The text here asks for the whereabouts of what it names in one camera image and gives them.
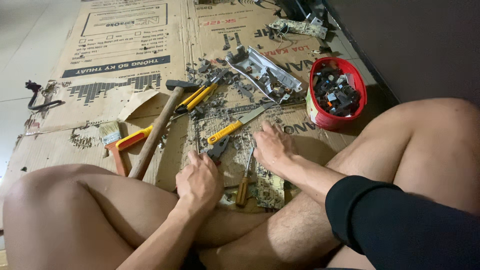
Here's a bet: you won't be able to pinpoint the person's right hand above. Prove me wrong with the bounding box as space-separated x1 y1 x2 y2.
253 121 300 176

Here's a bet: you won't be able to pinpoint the person's left hand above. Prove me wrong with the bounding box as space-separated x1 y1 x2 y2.
175 151 225 211

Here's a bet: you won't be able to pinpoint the grey metal part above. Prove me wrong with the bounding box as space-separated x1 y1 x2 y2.
202 135 230 163

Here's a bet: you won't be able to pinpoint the green circuit board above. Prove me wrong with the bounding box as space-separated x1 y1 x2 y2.
225 163 286 210

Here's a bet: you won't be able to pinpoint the scattered grey plastic fragments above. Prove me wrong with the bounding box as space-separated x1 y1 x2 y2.
185 56 286 151

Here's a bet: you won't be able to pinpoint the silver metal chassis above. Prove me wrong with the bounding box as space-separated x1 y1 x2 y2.
225 46 303 103

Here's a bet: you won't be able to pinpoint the person's left leg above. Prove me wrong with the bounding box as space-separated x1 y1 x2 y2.
2 164 272 270

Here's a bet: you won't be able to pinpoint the person's leg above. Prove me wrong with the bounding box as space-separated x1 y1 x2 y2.
199 98 480 270
2 164 272 270

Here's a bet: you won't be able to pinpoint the red plastic bucket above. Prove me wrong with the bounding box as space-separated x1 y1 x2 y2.
306 57 368 131

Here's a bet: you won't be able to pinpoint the printed brown cardboard sheet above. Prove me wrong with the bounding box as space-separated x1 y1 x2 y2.
180 0 361 214
0 0 199 196

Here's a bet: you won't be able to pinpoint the heap of electronic components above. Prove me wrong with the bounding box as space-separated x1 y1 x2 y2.
313 64 362 117

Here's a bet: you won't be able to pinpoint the pale circuit board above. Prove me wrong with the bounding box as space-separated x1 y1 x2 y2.
268 18 329 40

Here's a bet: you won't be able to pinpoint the black bent hook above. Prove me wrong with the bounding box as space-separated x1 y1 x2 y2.
25 80 64 112

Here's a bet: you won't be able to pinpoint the black electronic device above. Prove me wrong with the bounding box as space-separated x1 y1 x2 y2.
274 0 328 22

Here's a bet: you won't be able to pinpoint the person's right leg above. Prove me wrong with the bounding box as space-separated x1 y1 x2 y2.
199 98 480 270

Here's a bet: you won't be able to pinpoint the yellow handled knife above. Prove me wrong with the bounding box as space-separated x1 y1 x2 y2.
207 101 276 146

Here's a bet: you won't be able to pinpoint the wooden handled hammer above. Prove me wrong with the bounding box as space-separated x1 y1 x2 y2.
128 79 202 181

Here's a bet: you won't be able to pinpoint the wooden handled screwdriver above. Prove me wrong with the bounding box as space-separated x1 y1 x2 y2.
235 146 256 207

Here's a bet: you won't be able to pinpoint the yellow handled pliers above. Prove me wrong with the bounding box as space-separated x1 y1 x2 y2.
174 68 229 115

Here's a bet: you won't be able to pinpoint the red yellow handled screwdriver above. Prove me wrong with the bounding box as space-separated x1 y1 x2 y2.
115 112 188 152

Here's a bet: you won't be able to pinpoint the orange handled paintbrush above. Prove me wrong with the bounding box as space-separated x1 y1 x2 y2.
98 121 130 177

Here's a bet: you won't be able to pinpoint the thin white wires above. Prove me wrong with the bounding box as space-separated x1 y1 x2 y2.
275 25 298 50

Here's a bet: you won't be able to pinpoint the small grey metal bracket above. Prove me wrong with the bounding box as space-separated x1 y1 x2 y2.
305 13 324 27

